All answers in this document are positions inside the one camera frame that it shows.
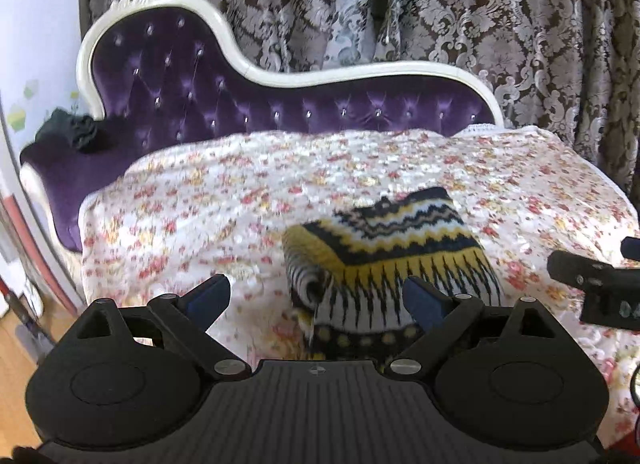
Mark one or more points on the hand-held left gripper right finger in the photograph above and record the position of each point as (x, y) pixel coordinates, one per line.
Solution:
(424, 305)

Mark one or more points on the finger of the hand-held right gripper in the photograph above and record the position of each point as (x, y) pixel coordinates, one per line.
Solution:
(575, 266)
(632, 248)

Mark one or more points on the yellow black white knit sweater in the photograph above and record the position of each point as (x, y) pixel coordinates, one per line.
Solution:
(400, 254)

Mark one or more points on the floral satin blanket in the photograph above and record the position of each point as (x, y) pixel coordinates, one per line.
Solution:
(225, 184)

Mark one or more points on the purple tufted sofa white frame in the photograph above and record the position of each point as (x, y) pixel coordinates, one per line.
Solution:
(200, 94)

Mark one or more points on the light grey damask curtain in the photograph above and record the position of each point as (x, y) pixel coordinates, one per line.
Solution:
(352, 9)

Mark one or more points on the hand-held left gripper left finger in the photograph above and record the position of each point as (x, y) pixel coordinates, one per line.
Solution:
(210, 298)

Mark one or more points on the brown damask curtain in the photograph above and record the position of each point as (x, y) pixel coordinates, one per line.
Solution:
(500, 9)

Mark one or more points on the black cloth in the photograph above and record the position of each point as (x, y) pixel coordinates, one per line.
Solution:
(67, 130)

